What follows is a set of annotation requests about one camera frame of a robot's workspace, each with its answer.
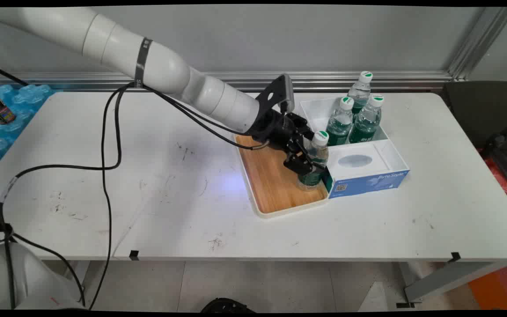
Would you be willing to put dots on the blue and white tissue box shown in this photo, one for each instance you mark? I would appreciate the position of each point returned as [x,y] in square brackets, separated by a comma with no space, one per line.
[363,176]

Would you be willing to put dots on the green label water bottle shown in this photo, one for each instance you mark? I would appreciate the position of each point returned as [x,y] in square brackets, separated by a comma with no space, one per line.
[360,90]
[319,154]
[339,125]
[366,123]

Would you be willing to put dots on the slanted aluminium frame post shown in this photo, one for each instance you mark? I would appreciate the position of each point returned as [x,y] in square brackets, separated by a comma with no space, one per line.
[482,42]

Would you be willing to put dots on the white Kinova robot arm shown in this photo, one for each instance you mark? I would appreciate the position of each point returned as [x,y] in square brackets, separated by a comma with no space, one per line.
[104,39]

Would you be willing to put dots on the horizontal aluminium frame rail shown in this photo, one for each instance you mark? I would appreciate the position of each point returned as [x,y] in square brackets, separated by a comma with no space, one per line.
[368,79]

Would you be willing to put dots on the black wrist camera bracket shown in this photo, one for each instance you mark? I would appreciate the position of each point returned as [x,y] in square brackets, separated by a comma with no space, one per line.
[275,94]

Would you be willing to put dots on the black tape mark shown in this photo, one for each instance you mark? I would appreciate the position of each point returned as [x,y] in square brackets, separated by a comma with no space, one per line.
[456,256]
[134,255]

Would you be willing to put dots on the orange box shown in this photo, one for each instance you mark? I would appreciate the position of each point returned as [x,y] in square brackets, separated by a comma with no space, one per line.
[500,286]

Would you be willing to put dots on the wooden tray with cream rim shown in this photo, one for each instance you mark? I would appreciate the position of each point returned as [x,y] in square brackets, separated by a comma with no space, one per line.
[271,180]

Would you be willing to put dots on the red patterned bag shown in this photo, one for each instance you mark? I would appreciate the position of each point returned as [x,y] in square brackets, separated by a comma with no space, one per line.
[500,178]

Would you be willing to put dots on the grey table leg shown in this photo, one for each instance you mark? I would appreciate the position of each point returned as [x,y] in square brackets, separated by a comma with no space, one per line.
[447,279]

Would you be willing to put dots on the black round object on floor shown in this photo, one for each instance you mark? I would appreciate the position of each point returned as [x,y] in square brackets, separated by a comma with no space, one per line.
[227,306]

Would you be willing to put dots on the blue bubble packaging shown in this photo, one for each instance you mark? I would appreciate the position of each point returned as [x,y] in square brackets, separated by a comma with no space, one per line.
[20,105]

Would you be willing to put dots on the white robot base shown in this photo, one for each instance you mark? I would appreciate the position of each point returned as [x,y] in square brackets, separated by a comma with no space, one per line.
[29,277]

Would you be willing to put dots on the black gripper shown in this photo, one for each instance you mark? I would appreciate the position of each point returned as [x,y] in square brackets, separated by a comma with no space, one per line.
[277,127]

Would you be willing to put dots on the white plastic bin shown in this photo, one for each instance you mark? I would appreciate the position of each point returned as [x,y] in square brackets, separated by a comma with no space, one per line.
[317,112]

